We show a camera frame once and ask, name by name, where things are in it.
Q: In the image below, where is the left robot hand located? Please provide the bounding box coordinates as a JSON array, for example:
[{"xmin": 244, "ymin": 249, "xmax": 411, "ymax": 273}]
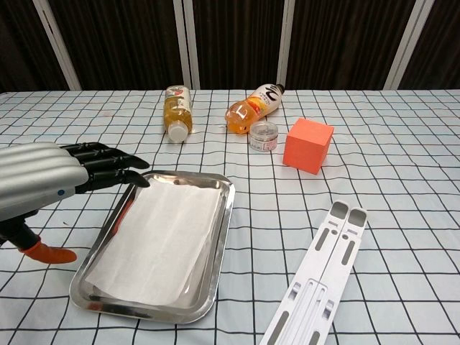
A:
[{"xmin": 0, "ymin": 141, "xmax": 151, "ymax": 265}]

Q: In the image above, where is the clear plastic sheet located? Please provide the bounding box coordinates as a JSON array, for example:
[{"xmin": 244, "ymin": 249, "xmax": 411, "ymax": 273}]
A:
[{"xmin": 86, "ymin": 177, "xmax": 221, "ymax": 308}]

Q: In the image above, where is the stainless steel tray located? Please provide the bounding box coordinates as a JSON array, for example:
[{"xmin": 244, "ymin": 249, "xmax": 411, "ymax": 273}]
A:
[{"xmin": 68, "ymin": 170, "xmax": 236, "ymax": 325}]

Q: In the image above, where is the yellow tea bottle white cap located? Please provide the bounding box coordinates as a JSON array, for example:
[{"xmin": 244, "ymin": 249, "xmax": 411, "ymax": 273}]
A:
[{"xmin": 162, "ymin": 85, "xmax": 194, "ymax": 143}]

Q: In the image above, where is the orange drink bottle black cap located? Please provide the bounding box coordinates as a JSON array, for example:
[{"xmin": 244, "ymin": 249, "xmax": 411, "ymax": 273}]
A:
[{"xmin": 224, "ymin": 83, "xmax": 286, "ymax": 135}]

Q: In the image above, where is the small clear plastic jar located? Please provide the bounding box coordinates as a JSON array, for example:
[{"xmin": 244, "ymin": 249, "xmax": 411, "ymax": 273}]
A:
[{"xmin": 249, "ymin": 121, "xmax": 280, "ymax": 153}]

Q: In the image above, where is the orange cube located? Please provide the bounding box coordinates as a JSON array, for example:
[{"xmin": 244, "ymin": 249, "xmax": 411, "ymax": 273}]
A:
[{"xmin": 282, "ymin": 118, "xmax": 336, "ymax": 176}]

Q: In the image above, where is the white folding laptop stand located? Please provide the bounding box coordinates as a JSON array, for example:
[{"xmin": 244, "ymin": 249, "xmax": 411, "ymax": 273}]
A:
[{"xmin": 259, "ymin": 200, "xmax": 369, "ymax": 345}]

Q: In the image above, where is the checkered tablecloth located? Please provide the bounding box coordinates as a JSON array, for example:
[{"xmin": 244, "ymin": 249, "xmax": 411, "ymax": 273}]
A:
[{"xmin": 0, "ymin": 88, "xmax": 460, "ymax": 345}]

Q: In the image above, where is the white partition frame post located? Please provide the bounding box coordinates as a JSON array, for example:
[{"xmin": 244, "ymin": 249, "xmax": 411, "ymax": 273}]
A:
[
  {"xmin": 32, "ymin": 0, "xmax": 83, "ymax": 91},
  {"xmin": 382, "ymin": 0, "xmax": 429, "ymax": 91},
  {"xmin": 276, "ymin": 0, "xmax": 296, "ymax": 88},
  {"xmin": 172, "ymin": 0, "xmax": 201, "ymax": 90}
]

